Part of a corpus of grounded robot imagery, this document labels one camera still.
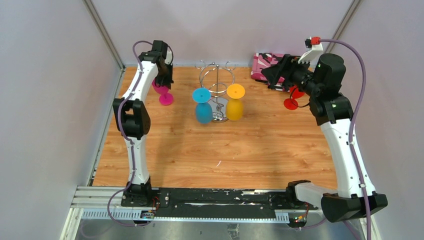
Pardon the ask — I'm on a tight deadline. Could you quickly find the blue wine glass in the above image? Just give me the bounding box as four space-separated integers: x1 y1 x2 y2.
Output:
192 87 213 124

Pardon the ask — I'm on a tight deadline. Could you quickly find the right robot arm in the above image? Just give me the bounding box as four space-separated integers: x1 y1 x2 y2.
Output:
261 53 388 223

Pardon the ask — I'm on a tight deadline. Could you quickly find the chrome wine glass rack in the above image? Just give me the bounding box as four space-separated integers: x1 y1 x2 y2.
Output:
194 60 237 123

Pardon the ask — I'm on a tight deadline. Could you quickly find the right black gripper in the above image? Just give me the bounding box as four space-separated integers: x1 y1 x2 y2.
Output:
261 54 322 97

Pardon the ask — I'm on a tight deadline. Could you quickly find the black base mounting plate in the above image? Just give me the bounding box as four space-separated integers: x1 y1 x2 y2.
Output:
120 187 317 220

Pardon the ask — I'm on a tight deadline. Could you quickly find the red wine glass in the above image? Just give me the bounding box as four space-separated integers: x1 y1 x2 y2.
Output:
283 86 305 110

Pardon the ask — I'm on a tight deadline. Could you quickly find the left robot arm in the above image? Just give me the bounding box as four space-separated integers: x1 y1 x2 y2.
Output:
112 40 174 210

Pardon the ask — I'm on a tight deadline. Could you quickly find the aluminium frame rail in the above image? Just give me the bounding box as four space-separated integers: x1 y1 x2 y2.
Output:
61 180 366 240

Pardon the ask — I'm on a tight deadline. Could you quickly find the pink camouflage cloth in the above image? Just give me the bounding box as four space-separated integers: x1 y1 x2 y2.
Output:
250 52 294 93

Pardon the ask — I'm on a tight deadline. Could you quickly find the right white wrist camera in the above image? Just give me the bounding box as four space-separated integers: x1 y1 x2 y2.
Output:
297 36 324 64

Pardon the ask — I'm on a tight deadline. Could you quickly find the magenta wine glass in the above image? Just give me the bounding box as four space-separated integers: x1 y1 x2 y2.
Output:
152 79 174 106

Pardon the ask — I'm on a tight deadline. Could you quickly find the yellow wine glass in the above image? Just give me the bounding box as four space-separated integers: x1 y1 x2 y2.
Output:
225 83 246 121

